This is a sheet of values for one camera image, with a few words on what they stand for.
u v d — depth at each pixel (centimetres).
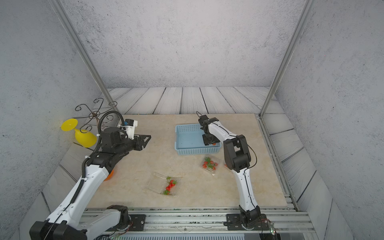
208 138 91
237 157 59
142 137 77
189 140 105
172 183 83
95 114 79
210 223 74
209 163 92
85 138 78
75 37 80
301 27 76
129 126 66
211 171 88
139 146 66
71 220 40
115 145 58
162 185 85
